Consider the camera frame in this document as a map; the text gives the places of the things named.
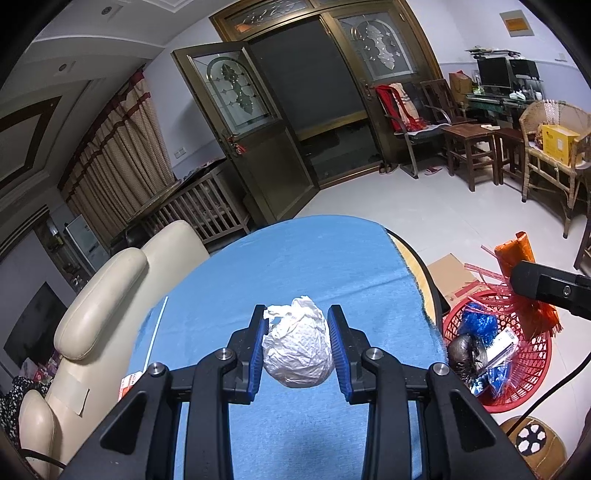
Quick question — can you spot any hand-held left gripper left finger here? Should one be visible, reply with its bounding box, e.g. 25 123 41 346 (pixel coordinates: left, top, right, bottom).
58 304 271 480

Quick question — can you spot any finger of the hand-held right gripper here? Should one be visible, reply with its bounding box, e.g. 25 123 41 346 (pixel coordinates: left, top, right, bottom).
510 261 591 319

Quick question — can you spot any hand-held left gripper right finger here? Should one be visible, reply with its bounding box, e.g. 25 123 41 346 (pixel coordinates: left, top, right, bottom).
327 304 541 480

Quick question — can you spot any white paper ball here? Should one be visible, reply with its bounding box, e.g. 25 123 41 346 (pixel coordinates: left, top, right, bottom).
262 295 334 388

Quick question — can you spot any orange plastic bag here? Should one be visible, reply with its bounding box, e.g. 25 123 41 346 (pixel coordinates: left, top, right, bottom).
464 231 565 342

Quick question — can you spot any small white box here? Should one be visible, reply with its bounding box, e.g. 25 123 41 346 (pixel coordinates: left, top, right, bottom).
485 330 518 365

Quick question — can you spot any red plastic mesh basket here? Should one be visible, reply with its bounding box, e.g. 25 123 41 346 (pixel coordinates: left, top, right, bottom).
442 290 552 414

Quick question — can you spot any blue plastic bag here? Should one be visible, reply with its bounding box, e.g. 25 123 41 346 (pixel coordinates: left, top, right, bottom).
461 302 498 344

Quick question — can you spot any blue foil packet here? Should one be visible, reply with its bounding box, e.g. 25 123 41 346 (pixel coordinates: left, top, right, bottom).
475 360 513 400

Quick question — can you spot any dark wooden chair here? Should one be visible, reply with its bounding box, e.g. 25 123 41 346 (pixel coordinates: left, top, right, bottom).
573 217 591 273

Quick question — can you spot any brown cardboard box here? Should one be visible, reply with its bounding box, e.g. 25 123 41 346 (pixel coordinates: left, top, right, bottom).
426 251 492 305

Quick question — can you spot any blue tablecloth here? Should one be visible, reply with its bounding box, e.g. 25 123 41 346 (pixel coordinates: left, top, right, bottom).
124 215 437 480

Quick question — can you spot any thin white stick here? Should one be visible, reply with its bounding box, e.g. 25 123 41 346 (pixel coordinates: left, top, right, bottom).
142 295 169 374

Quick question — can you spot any round wooden table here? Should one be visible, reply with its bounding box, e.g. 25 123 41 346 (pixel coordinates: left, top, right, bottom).
385 228 451 333

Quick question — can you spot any red white package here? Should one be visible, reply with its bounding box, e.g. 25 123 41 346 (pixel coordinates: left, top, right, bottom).
119 371 141 402

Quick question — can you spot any yellow cardboard box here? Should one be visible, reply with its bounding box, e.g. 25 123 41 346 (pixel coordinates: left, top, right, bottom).
538 124 580 166

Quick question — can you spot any round wicker stool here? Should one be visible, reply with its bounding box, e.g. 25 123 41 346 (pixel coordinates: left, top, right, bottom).
499 415 568 474

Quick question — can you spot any dark wooden stool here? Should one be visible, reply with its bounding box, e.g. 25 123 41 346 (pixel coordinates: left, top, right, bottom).
441 122 502 192
494 127 527 185

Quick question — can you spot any cream leather sofa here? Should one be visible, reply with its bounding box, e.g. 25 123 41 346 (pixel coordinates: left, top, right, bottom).
16 220 211 480

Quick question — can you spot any wooden baby crib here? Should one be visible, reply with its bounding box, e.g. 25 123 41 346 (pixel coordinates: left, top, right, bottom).
139 164 252 245

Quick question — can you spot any wicker armchair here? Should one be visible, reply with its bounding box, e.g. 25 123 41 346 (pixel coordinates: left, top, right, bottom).
518 99 591 238

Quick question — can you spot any glass computer desk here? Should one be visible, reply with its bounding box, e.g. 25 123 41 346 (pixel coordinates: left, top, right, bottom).
464 46 546 130

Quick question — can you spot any wooden stained glass door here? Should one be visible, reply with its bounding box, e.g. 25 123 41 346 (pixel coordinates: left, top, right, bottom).
330 4 441 162
171 41 320 222

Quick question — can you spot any white standing air conditioner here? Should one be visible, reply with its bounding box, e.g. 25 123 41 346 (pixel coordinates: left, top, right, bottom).
64 213 112 273

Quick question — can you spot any wooden display cabinet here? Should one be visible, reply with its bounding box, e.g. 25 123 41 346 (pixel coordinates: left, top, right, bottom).
34 217 90 291

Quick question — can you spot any black electronic device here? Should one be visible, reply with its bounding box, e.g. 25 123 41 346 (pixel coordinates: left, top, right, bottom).
508 58 541 81

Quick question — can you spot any brown paper bag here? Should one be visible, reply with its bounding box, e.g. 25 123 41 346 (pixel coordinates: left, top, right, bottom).
448 70 474 104

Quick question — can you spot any dark wooden armchair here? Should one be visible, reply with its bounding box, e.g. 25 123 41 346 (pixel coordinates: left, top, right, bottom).
419 78 467 123

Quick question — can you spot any black computer monitor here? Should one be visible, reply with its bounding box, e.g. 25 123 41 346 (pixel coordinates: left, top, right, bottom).
475 56 512 90

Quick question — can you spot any black television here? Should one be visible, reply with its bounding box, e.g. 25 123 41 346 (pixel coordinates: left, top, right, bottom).
2 281 69 370

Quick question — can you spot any red beige scarf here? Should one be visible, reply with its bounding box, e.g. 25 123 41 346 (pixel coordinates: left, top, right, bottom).
375 82 428 132

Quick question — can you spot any floral patterned cloth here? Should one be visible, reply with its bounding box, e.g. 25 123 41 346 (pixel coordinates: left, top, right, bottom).
0 375 51 450

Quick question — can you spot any beige striped curtain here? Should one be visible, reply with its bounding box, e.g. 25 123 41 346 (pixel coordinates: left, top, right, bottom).
58 65 181 238

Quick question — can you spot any black cable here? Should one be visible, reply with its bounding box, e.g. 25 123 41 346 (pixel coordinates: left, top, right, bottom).
18 448 65 467
505 355 591 435

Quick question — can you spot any metal frame chair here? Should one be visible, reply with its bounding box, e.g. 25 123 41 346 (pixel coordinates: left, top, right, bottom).
376 85 476 180

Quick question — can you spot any orange wall notice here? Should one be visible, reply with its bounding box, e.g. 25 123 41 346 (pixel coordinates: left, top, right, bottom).
499 9 536 38

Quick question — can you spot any wooden door frame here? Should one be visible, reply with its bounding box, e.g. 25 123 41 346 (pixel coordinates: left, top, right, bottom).
209 0 444 185

